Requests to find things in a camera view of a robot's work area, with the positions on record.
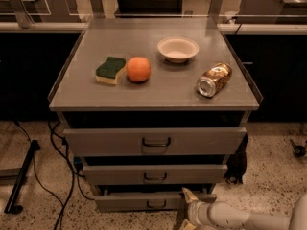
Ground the clear acrylic barrier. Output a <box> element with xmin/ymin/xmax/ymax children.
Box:
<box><xmin>1</xmin><ymin>0</ymin><xmax>306</xmax><ymax>28</ymax></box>

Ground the black floor cable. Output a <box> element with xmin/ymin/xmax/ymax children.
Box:
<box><xmin>12</xmin><ymin>121</ymin><xmax>98</xmax><ymax>230</ymax></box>

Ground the grey bottom drawer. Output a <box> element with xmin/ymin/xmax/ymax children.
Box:
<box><xmin>93</xmin><ymin>189</ymin><xmax>218</xmax><ymax>213</ymax></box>

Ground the black floor stand bar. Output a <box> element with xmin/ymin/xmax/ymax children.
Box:
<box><xmin>4</xmin><ymin>140</ymin><xmax>40</xmax><ymax>215</ymax></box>

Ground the black caster wheel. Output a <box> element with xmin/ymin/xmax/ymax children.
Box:
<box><xmin>290</xmin><ymin>139</ymin><xmax>306</xmax><ymax>157</ymax></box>

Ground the orange fruit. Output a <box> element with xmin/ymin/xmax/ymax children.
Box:
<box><xmin>127</xmin><ymin>57</ymin><xmax>151</xmax><ymax>82</ymax></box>

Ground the gold soda can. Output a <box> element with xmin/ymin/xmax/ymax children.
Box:
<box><xmin>196</xmin><ymin>62</ymin><xmax>232</xmax><ymax>98</ymax></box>

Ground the white bowl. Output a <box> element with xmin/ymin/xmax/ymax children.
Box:
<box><xmin>157</xmin><ymin>37</ymin><xmax>200</xmax><ymax>63</ymax></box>

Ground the dark office chair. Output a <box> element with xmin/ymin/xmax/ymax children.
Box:
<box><xmin>114</xmin><ymin>0</ymin><xmax>183</xmax><ymax>18</ymax></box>

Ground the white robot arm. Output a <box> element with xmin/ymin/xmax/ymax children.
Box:
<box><xmin>179</xmin><ymin>188</ymin><xmax>307</xmax><ymax>230</ymax></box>

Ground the grey middle drawer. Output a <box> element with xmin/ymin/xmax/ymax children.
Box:
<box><xmin>83</xmin><ymin>164</ymin><xmax>227</xmax><ymax>185</ymax></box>

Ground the green yellow sponge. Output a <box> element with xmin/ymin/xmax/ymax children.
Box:
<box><xmin>95</xmin><ymin>57</ymin><xmax>126</xmax><ymax>85</ymax></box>

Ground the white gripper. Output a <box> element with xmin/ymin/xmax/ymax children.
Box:
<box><xmin>179</xmin><ymin>187</ymin><xmax>210</xmax><ymax>230</ymax></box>

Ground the grey drawer cabinet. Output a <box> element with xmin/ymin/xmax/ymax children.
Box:
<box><xmin>49</xmin><ymin>17</ymin><xmax>262</xmax><ymax>199</ymax></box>

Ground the grey drawer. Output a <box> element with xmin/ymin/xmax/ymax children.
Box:
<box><xmin>64</xmin><ymin>127</ymin><xmax>247</xmax><ymax>157</ymax></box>
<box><xmin>93</xmin><ymin>189</ymin><xmax>218</xmax><ymax>213</ymax></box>
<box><xmin>83</xmin><ymin>164</ymin><xmax>227</xmax><ymax>185</ymax></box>

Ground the grey top drawer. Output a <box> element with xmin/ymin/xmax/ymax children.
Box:
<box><xmin>64</xmin><ymin>127</ymin><xmax>247</xmax><ymax>157</ymax></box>

